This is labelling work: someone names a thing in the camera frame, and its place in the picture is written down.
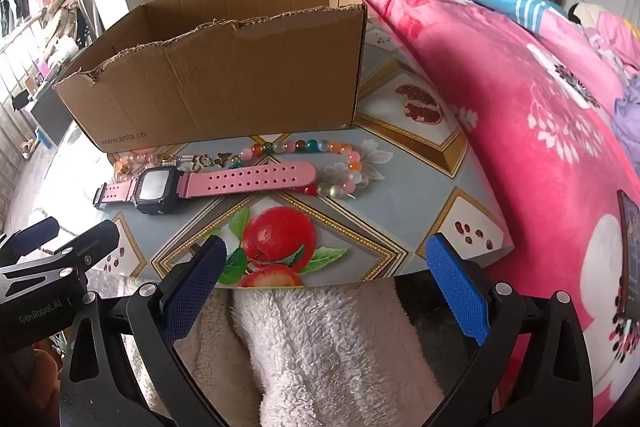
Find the grey board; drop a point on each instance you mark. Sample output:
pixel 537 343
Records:
pixel 50 112

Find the pink floral blanket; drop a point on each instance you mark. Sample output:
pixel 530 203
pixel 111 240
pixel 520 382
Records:
pixel 525 107

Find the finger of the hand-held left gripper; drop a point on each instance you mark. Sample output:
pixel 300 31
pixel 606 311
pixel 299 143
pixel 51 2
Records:
pixel 30 239
pixel 95 242

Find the white fluffy garment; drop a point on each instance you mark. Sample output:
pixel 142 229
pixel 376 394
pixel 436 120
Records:
pixel 325 347

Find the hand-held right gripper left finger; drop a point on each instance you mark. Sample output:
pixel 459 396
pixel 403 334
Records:
pixel 200 287

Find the dark smartphone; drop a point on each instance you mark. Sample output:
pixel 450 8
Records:
pixel 629 252

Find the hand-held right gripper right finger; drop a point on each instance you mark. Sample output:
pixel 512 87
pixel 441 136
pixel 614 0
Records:
pixel 457 287

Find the beige woven bag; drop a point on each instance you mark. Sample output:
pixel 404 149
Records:
pixel 70 7

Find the purple cloth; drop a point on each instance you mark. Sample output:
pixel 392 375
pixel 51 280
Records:
pixel 627 122

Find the dark hanging garment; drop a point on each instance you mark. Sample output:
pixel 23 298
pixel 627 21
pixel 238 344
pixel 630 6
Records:
pixel 12 4

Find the brown cardboard box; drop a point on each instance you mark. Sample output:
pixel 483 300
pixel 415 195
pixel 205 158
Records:
pixel 225 82

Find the metal window railing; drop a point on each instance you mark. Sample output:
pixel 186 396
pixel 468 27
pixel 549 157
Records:
pixel 15 67

